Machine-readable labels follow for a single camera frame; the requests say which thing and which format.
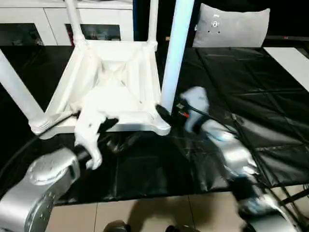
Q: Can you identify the white plastic table leg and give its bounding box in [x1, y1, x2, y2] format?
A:
[147, 0, 159, 46]
[160, 0, 194, 116]
[64, 0, 85, 45]
[0, 50, 50, 135]

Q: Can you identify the white glass-door cabinet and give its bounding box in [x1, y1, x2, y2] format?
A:
[0, 0, 133, 46]

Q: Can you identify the black work table leg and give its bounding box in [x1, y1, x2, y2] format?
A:
[280, 189, 309, 206]

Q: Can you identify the grey printed cushion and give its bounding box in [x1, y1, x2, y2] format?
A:
[192, 2, 271, 48]

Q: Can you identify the white flat sheet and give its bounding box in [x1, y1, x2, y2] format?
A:
[263, 46, 309, 92]

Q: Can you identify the black tall furniture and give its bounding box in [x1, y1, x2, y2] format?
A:
[131, 0, 309, 48]

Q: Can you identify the small red bottle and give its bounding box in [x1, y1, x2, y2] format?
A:
[65, 24, 74, 45]

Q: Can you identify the white plastic table top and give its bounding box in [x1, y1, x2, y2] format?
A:
[28, 40, 172, 141]

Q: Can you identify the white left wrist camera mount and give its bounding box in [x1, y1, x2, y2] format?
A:
[72, 93, 120, 170]

